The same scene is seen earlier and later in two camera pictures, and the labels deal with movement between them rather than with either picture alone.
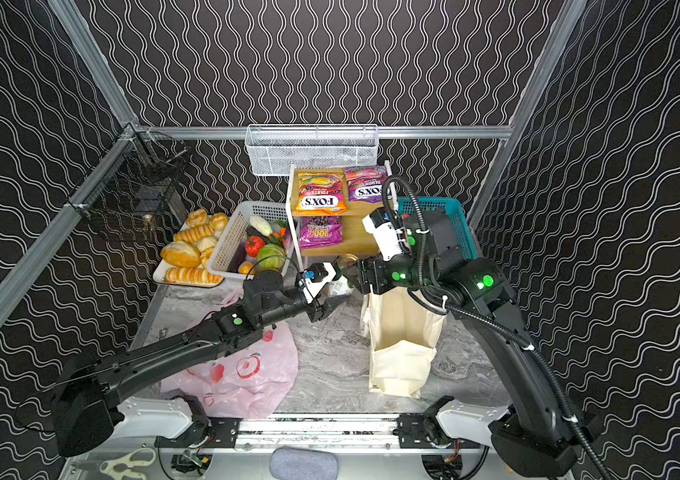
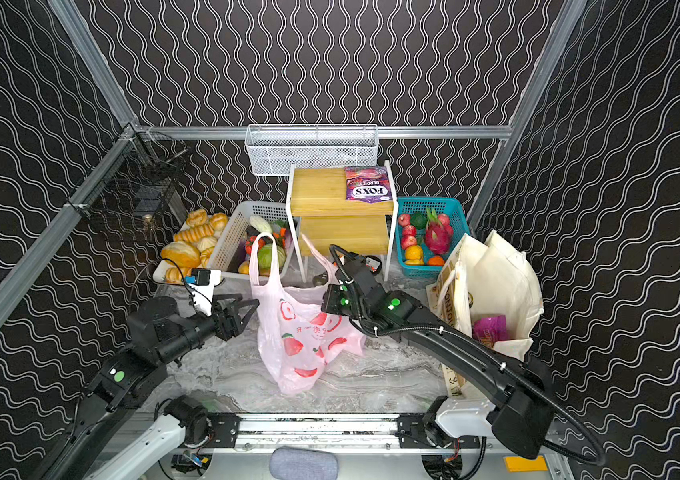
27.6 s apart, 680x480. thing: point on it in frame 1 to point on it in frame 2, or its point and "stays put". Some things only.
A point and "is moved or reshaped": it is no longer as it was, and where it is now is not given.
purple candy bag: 318,231 is moved or reshaped
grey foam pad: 295,463 stays put
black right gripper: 363,274 to 336,299
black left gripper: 319,307 to 225,317
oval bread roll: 180,254 stays put
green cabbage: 270,256 stays put
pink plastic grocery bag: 253,381 to 299,337
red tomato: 253,245 stays put
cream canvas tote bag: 403,336 to 486,277
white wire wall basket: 271,149 stays put
